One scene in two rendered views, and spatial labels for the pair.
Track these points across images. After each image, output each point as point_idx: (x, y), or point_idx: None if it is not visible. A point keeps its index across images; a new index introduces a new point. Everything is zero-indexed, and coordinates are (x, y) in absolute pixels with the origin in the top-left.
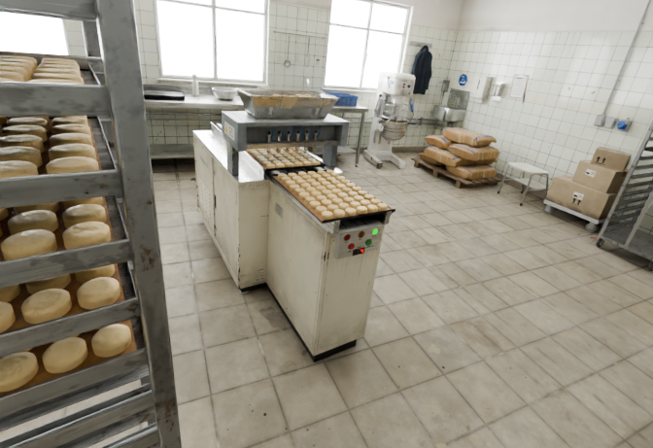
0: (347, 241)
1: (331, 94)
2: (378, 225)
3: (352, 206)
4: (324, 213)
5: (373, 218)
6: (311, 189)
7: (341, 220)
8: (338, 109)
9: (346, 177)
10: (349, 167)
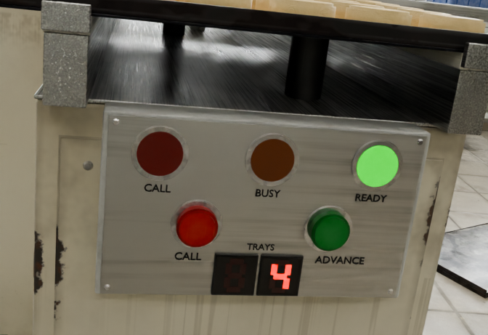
0: (165, 184)
1: None
2: (404, 132)
3: (260, 5)
4: None
5: (399, 109)
6: None
7: (112, 14)
8: (457, 9)
9: (460, 171)
10: (474, 154)
